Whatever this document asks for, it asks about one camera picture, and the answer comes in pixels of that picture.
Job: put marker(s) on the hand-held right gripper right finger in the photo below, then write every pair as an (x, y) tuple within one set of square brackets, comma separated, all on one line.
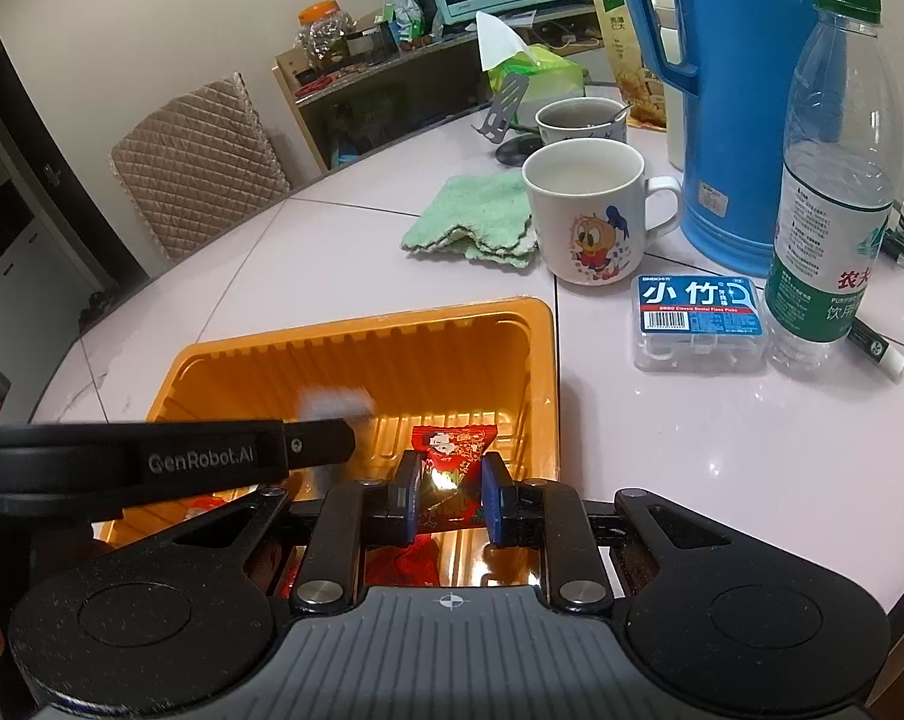
[(497, 502)]

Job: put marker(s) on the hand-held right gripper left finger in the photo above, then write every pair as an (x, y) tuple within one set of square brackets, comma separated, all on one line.
[(408, 502)]

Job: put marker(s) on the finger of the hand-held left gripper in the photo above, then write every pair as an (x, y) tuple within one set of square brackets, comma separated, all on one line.
[(320, 444)]

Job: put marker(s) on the silver foil packet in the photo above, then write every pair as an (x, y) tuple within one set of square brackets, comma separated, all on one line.
[(335, 403)]

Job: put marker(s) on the large red snack packet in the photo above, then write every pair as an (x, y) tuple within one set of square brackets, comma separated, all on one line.
[(407, 562)]

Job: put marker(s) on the red packet with white print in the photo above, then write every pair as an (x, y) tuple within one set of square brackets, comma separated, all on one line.
[(452, 457)]

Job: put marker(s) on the orange plastic tray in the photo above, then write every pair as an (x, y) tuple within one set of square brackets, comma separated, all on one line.
[(332, 360)]

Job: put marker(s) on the red packet with orange print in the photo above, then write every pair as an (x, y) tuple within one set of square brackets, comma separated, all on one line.
[(208, 506)]

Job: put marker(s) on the green cloth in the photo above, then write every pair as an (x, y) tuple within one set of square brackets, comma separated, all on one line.
[(467, 214)]

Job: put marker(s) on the clear floss pick box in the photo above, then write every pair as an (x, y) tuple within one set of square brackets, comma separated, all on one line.
[(695, 307)]

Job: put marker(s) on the quilted beige chair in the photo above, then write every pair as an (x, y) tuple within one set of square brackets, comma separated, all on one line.
[(197, 165)]

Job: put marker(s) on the white cartoon mug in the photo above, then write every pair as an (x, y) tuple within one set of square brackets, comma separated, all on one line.
[(594, 195)]

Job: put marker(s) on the wooden shelf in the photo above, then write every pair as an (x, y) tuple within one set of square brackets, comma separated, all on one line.
[(309, 105)]

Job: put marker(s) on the patterned grey mug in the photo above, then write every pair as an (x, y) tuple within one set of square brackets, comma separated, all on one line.
[(575, 133)]

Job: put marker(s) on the grey phone stand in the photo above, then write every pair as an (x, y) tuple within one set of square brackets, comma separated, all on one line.
[(500, 109)]

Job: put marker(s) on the small dark container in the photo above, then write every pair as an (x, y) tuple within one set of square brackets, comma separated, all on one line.
[(368, 45)]

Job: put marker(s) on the metal spoon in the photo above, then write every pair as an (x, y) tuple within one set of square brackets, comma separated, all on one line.
[(618, 112)]

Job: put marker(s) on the clear jar with orange lid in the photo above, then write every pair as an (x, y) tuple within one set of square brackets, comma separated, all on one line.
[(324, 34)]

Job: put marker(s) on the black lip balm tube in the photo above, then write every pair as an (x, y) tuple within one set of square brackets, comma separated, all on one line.
[(875, 341)]

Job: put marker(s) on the green tissue box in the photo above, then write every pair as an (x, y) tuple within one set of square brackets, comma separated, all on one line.
[(549, 71)]

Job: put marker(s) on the green snack bag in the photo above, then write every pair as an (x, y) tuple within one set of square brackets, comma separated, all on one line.
[(403, 11)]

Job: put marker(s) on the blue thermos jug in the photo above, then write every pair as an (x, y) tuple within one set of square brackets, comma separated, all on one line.
[(736, 127)]

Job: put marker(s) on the clear water bottle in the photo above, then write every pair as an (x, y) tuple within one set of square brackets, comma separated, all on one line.
[(826, 202)]

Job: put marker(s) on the printed snack box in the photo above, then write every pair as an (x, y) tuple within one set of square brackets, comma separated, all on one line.
[(615, 37)]

